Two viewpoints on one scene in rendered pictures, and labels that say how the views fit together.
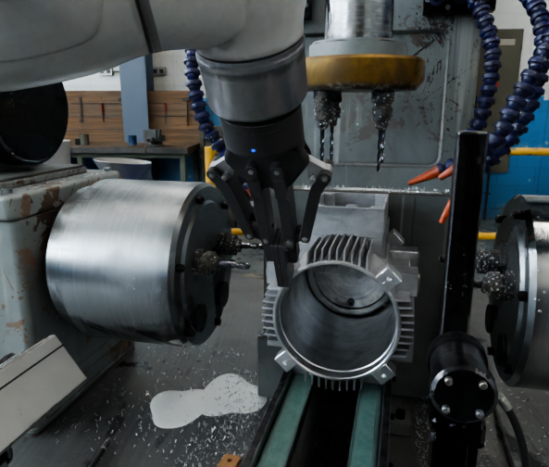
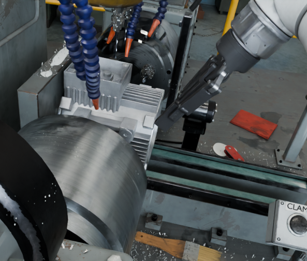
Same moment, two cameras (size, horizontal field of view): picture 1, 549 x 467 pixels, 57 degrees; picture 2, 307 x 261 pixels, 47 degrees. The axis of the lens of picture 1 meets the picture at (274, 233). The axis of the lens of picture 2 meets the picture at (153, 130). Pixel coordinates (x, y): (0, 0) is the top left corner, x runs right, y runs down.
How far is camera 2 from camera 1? 0.93 m
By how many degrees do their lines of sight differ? 90
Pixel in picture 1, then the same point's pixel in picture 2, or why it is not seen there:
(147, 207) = (115, 157)
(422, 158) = (30, 16)
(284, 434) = (186, 182)
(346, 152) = (1, 31)
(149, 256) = (142, 180)
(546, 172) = not seen: outside the picture
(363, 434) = (180, 157)
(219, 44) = not seen: hidden behind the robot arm
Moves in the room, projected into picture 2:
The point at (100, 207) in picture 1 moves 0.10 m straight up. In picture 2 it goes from (104, 191) to (110, 131)
